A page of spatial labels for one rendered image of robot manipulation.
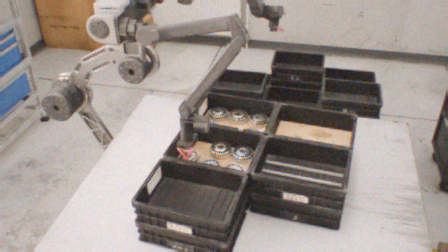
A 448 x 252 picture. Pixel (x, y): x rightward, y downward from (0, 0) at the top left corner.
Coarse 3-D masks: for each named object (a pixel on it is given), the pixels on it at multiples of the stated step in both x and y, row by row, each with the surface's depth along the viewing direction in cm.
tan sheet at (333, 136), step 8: (280, 128) 235; (288, 128) 235; (296, 128) 235; (304, 128) 234; (312, 128) 234; (320, 128) 234; (296, 136) 229; (304, 136) 229; (312, 136) 229; (320, 136) 228; (328, 136) 228; (336, 136) 228; (344, 136) 228; (344, 144) 223
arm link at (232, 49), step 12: (240, 36) 174; (228, 48) 176; (240, 48) 183; (216, 60) 182; (228, 60) 181; (216, 72) 184; (204, 84) 187; (192, 96) 189; (180, 108) 192; (192, 108) 191
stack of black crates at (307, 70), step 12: (276, 60) 372; (288, 60) 370; (300, 60) 367; (312, 60) 365; (324, 60) 352; (276, 72) 347; (288, 72) 345; (300, 72) 343; (312, 72) 340; (276, 84) 353; (288, 84) 351; (300, 84) 347; (312, 84) 345
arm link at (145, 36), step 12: (180, 24) 180; (192, 24) 179; (204, 24) 178; (216, 24) 176; (228, 24) 175; (240, 24) 176; (144, 36) 182; (156, 36) 181; (168, 36) 182; (180, 36) 182
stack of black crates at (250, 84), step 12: (228, 72) 342; (240, 72) 340; (252, 72) 337; (264, 72) 336; (216, 84) 344; (228, 84) 344; (240, 84) 343; (252, 84) 343; (264, 84) 323; (252, 96) 317; (264, 96) 330
